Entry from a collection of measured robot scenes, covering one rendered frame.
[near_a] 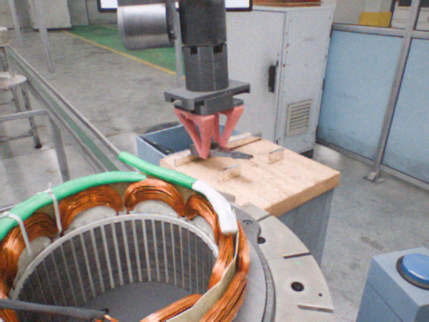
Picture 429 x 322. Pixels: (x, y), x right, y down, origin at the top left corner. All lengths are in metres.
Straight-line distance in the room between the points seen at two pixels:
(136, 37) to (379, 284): 0.40
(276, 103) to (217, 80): 2.11
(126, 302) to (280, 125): 2.31
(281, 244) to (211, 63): 0.23
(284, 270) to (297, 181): 0.21
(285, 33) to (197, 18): 2.04
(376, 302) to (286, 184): 0.17
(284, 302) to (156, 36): 0.32
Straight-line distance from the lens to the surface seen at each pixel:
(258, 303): 0.27
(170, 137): 0.67
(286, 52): 2.48
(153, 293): 0.39
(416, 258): 0.44
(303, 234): 0.54
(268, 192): 0.46
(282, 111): 2.59
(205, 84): 0.44
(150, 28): 0.44
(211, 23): 0.43
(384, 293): 0.44
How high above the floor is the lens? 1.30
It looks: 26 degrees down
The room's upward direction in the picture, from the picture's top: straight up
